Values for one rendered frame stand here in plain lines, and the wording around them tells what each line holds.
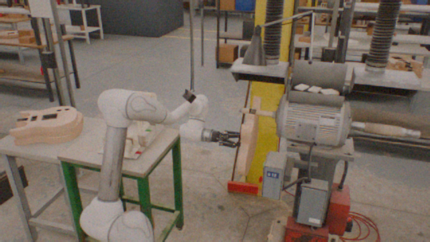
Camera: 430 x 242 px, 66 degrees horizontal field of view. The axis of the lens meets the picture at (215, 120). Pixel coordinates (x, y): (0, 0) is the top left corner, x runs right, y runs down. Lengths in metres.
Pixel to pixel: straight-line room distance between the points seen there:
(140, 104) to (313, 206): 1.13
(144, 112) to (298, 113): 0.82
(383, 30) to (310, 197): 0.95
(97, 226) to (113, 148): 0.39
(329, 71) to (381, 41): 0.29
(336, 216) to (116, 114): 1.39
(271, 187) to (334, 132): 0.44
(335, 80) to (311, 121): 0.28
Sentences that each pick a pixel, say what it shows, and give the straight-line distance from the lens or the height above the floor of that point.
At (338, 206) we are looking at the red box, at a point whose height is 0.77.
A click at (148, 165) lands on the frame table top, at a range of 2.09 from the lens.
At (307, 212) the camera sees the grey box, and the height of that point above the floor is 0.76.
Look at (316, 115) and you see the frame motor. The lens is 1.85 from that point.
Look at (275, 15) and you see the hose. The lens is 1.85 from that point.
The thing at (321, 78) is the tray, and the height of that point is 1.48.
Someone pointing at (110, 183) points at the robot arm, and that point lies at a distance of 1.71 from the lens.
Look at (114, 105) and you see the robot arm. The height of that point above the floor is 1.45.
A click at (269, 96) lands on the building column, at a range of 2.88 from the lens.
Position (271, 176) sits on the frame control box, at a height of 1.06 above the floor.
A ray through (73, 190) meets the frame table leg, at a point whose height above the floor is 0.66.
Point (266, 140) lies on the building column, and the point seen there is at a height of 0.58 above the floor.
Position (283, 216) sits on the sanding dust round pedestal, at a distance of 3.15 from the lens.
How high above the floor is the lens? 2.07
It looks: 26 degrees down
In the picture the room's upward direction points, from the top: 1 degrees clockwise
